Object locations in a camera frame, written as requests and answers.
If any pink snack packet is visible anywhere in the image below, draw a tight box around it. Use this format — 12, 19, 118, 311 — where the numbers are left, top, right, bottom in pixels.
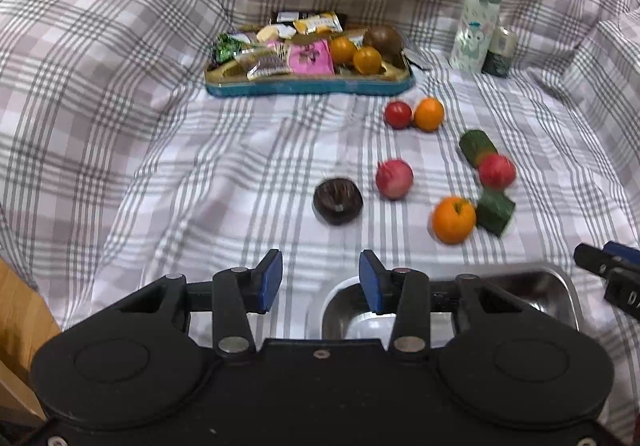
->
289, 39, 336, 76

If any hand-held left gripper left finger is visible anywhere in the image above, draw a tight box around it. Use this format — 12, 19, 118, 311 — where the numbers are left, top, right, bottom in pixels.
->
107, 249, 284, 355

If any green candy wrapper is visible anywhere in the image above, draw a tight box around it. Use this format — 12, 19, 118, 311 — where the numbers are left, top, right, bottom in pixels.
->
214, 33, 251, 64

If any green cucumber piece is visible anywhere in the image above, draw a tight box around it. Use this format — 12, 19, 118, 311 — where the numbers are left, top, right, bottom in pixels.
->
475, 189, 517, 234
459, 129, 499, 168

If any wooden board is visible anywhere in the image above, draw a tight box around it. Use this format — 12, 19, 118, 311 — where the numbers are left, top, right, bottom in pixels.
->
0, 259, 62, 422

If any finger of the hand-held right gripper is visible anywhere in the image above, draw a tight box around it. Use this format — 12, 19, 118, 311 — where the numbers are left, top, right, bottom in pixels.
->
602, 241, 640, 271
573, 243, 615, 278

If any stainless steel tray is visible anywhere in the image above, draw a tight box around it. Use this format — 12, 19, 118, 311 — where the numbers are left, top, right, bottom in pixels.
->
320, 262, 582, 342

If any small orange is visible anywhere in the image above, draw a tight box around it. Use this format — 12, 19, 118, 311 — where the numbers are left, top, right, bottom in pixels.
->
329, 36, 358, 66
413, 98, 446, 132
352, 46, 383, 76

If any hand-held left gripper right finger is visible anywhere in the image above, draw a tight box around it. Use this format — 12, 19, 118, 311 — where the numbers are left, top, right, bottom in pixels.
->
358, 249, 544, 355

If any grey plaid blanket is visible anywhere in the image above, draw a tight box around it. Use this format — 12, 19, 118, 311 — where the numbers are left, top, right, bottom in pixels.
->
0, 0, 640, 446

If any pink red apple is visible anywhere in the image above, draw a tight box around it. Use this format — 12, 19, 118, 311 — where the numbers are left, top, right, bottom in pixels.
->
375, 159, 415, 200

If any blue tin tray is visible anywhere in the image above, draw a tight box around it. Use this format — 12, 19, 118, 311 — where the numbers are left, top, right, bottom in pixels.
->
204, 24, 416, 98

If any cartoon print water bottle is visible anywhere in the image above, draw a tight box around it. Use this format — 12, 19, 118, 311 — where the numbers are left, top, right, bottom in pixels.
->
449, 0, 502, 73

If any brown snack packet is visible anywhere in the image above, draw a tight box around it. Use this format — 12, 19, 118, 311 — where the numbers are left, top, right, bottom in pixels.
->
245, 49, 293, 80

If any yellow black snack packet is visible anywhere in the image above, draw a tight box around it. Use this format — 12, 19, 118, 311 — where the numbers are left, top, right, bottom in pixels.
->
270, 10, 348, 34

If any large orange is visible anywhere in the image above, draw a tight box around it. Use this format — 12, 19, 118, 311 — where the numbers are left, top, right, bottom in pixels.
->
431, 196, 477, 244

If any red tomato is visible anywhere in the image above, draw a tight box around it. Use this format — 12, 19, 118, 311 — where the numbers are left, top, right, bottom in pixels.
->
384, 101, 414, 129

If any brown round fruit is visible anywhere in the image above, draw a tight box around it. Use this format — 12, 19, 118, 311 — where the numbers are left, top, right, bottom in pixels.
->
362, 25, 405, 64

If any white yellow candy wrapper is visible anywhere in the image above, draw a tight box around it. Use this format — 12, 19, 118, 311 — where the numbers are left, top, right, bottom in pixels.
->
255, 24, 298, 44

